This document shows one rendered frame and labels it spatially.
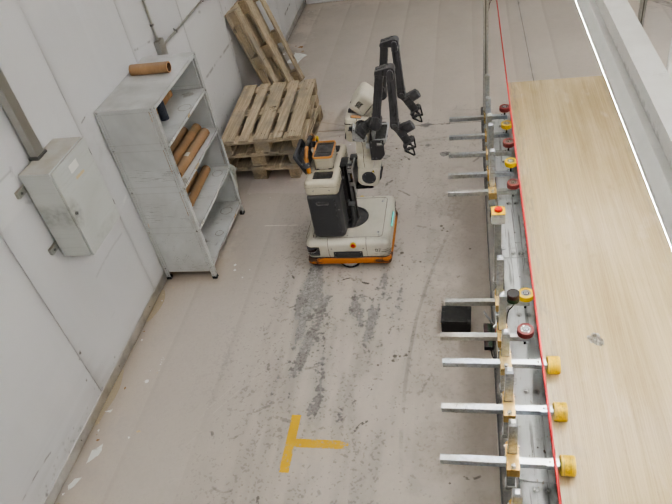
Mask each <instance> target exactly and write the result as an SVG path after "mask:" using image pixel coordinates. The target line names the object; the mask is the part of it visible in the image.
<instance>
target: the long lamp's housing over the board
mask: <svg viewBox="0 0 672 504"><path fill-rule="evenodd" d="M576 3H577V6H578V8H579V11H580V13H581V16H582V18H583V21H584V24H585V26H586V29H587V31H588V34H589V36H590V39H591V42H592V44H593V47H594V49H595V52H596V54H597V57H598V60H599V62H600V65H601V67H602V70H603V72H604V75H605V78H606V80H607V83H608V85H609V88H610V90H611V93H612V96H613V98H614V101H615V103H616V106H617V108H618V111H619V114H620V116H621V119H622V121H623V124H624V126H625V129H626V132H627V134H628V137H629V139H630V142H631V144H632V147H633V150H634V152H635V155H636V157H637V160H638V162H639V165H640V167H641V170H642V173H643V175H644V178H645V180H646V183H647V185H648V188H649V191H650V193H651V196H652V198H653V201H654V203H655V206H656V209H657V211H658V214H659V216H660V219H661V221H662V224H663V227H664V229H665V232H666V234H667V237H668V239H669V242H670V245H671V247H672V169H671V167H670V165H669V163H668V160H667V158H666V156H665V154H664V152H663V149H662V147H661V145H660V143H659V141H658V138H657V136H656V134H655V132H654V130H653V127H652V125H651V123H650V121H649V119H648V116H647V114H646V112H645V110H644V108H643V105H642V103H641V101H640V99H639V97H638V94H637V92H636V90H635V88H634V86H633V83H632V81H631V79H630V77H629V74H628V72H627V70H626V68H625V66H624V63H623V61H622V59H621V57H620V55H619V52H618V50H617V48H616V46H615V44H614V41H613V39H612V37H611V35H610V33H609V30H608V28H607V26H606V24H605V22H604V19H603V17H602V15H601V13H600V11H599V8H598V6H597V4H596V2H595V0H576Z"/></svg>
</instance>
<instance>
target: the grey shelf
mask: <svg viewBox="0 0 672 504"><path fill-rule="evenodd" d="M194 58H195V59H194ZM192 60H193V61H192ZM164 61H169V62H170V64H171V68H172V70H171V72H170V73H159V74H148V75H136V76H131V75H130V73H128V74H127V75H126V77H125V78H124V79H123V80H122V81H121V82H120V83H119V84H118V86H117V87H116V88H115V89H114V90H113V91H112V92H111V94H110V95H109V96H108V97H107V98H106V99H105V100H104V101H103V103H102V104H101V105H100V106H99V107H98V108H97V109H96V110H95V111H94V112H93V113H94V115H95V117H96V120H97V122H98V124H99V126H100V129H101V131H102V133H103V135H104V137H105V140H106V142H107V144H108V146H109V149H110V151H111V153H112V155H113V158H114V160H115V162H116V164H117V166H118V169H119V171H120V173H121V175H122V178H123V180H124V182H125V184H126V187H127V189H128V191H129V193H130V195H131V198H132V200H133V202H134V204H135V207H136V209H137V211H138V213H139V216H140V218H141V220H142V222H143V224H144V227H145V229H146V231H147V233H148V236H149V238H150V240H151V242H152V245H153V247H154V249H155V251H156V253H157V256H158V258H159V260H160V262H161V265H162V267H163V269H164V271H165V274H166V276H167V279H172V277H173V275H172V274H170V273H169V272H196V271H209V270H210V272H211V275H212V278H213V279H217V278H218V276H219V275H218V274H217V271H216V268H215V266H214V265H215V263H216V260H217V258H218V254H219V251H220V249H221V247H222V245H223V243H224V242H225V240H226V238H227V235H228V233H229V231H230V229H231V226H232V224H233V222H234V219H235V217H236V215H237V212H238V210H239V208H240V215H244V213H245V210H244V209H243V206H242V202H241V199H240V196H239V193H238V189H237V186H236V183H235V180H234V177H233V173H232V170H231V167H230V164H229V160H228V157H227V154H226V151H225V148H224V144H223V141H222V138H221V135H220V132H219V128H218V125H217V122H216V119H215V115H214V112H213V109H212V106H211V103H210V99H209V96H208V93H207V90H206V86H205V83H204V80H203V77H202V74H201V70H200V67H199V64H198V61H197V58H196V54H195V52H189V53H178V54H168V55H157V56H146V57H142V58H141V60H140V61H139V62H138V63H137V64H142V63H153V62H164ZM193 62H194V64H193ZM194 65H195V67H194ZM196 65H197V66H196ZM195 69H196V70H195ZM196 72H197V73H196ZM197 75H198V77H197ZM199 75H200V76H199ZM198 78H199V80H198ZM199 81H200V83H199ZM202 84H203V85H202ZM200 85H201V86H200ZM170 90H171V91H172V97H171V98H170V100H169V101H168V102H167V104H166V105H165V107H166V110H167V113H168V115H169V119H168V120H167V121H161V119H160V117H159V114H157V111H156V108H157V107H158V105H159V104H160V103H161V101H162V100H163V99H164V97H165V96H166V95H167V93H168V92H169V91H170ZM203 95H204V96H203ZM204 97H205V99H204ZM205 100H206V102H205ZM207 100H208V101H207ZM206 104H207V105H206ZM207 107H208V108H207ZM209 107H210V108H209ZM208 110H209V111H208ZM151 112H152V113H151ZM149 113H150V115H149ZM209 113H210V115H209ZM150 116H151V117H150ZM210 116H211V118H210ZM153 117H154V118H153ZM151 119H152V120H151ZM211 119H212V121H211ZM152 121H153V122H152ZM214 122H215V123H214ZM194 123H197V124H199V125H200V126H201V129H202V128H206V129H208V130H209V132H210V134H209V136H208V137H207V139H206V140H205V142H204V143H203V145H202V147H201V148H200V150H199V151H198V153H197V154H196V156H195V158H194V159H193V161H192V162H191V164H190V165H189V167H188V169H187V170H186V172H185V173H184V175H183V176H182V178H181V175H180V172H179V170H178V167H177V164H176V162H175V159H174V156H173V154H172V151H171V148H170V146H171V145H172V143H173V142H174V140H175V139H176V137H177V135H178V134H179V132H180V131H181V129H182V128H183V126H184V127H186V128H187V129H188V131H189V129H190V128H191V126H192V125H193V124H194ZM212 123H213V124H212ZM213 126H214V127H213ZM216 135H217V137H216ZM217 138H218V140H217ZM220 141H221V142H220ZM218 142H219V143H218ZM219 145H220V146H219ZM221 145H222V146H221ZM220 148H221V149H220ZM169 149H170V150H169ZM163 150H164V151H163ZM221 151H222V153H221ZM223 151H224V152H223ZM164 152H165V154H164ZM167 153H168V154H167ZM222 154H223V156H222ZM165 155H166V156H165ZM223 157H224V159H223ZM225 157H226V158H225ZM166 158H167V159H166ZM167 160H168V162H167ZM224 161H225V162H224ZM226 161H227V162H226ZM168 163H169V164H168ZM225 164H226V165H225ZM169 165H170V167H169ZM171 165H172V166H171ZM204 165H207V166H209V167H210V169H211V170H210V173H209V175H208V177H207V179H206V181H205V183H204V185H203V187H202V189H201V191H200V193H199V195H198V197H197V199H196V201H195V203H194V206H193V207H192V204H191V202H190V199H189V196H188V194H189V193H188V194H187V191H186V188H187V186H188V185H189V183H190V181H191V179H192V177H193V175H194V174H195V172H196V171H197V172H198V174H199V172H200V170H201V168H202V166H204ZM170 168H171V169H170ZM171 171H172V172H171ZM174 172H175V173H174ZM172 173H173V174H172ZM178 173H179V174H178ZM228 173H229V175H228ZM229 176H230V178H229ZM176 177H177V178H176ZM230 180H231V181H230ZM232 180H233V181H232ZM231 183H232V184H231ZM232 186H233V187H232ZM233 189H234V190H233ZM179 192H180V193H179ZM234 192H235V194H234ZM180 194H181V195H180ZM183 195H184V196H183ZM235 195H236V197H235ZM181 197H182V198H181ZM182 199H183V201H182ZM184 199H185V200H184ZM236 199H237V200H236ZM183 202H184V203H183ZM184 205H185V206H184ZM240 205H241V206H240ZM185 207H186V208H185ZM188 208H189V209H188ZM186 210H187V211H186ZM187 212H188V214H187ZM189 212H190V213H189ZM188 215H189V216H188ZM148 225H149V226H148ZM211 269H212V270H211ZM168 270H169V271H168Z"/></svg>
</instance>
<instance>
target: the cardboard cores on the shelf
mask: <svg viewBox="0 0 672 504"><path fill-rule="evenodd" d="M171 97H172V91H171V90H170V91H169V92H168V93H167V95H166V96H165V97H164V99H163V102H164V104H165V105H166V104H167V102H168V101H169V100H170V98H171ZM209 134H210V132H209V130H208V129H206V128H202V129H201V126H200V125H199V124H197V123H194V124H193V125H192V126H191V128H190V129H189V131H188V129H187V128H186V127H184V126H183V128H182V129H181V131H180V132H179V134H178V135H177V137H176V139H175V140H174V142H173V143H172V145H171V146H170V148H171V151H172V154H173V156H174V159H175V162H176V164H177V167H178V170H179V172H180V175H181V178H182V176H183V175H184V173H185V172H186V170H187V169H188V167H189V165H190V164H191V162H192V161H193V159H194V158H195V156H196V154H197V153H198V151H199V150H200V148H201V147H202V145H203V143H204V142H205V140H206V139H207V137H208V136H209ZM210 170H211V169H210V167H209V166H207V165H204V166H202V168H201V170H200V172H199V174H198V172H197V171H196V172H195V174H194V175H193V177H192V179H191V181H190V183H189V185H188V186H187V188H186V191H187V194H188V193H189V194H188V196H189V199H190V202H191V204H192V207H193V206H194V203H195V201H196V199H197V197H198V195H199V193H200V191H201V189H202V187H203V185H204V183H205V181H206V179H207V177H208V175H209V173H210Z"/></svg>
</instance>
